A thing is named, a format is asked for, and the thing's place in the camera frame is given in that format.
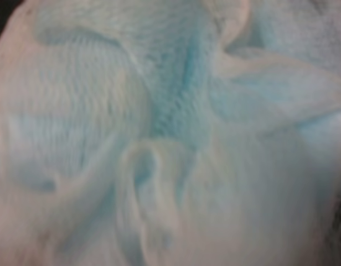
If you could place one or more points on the blue white bath loofah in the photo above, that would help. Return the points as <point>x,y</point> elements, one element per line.
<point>171,133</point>

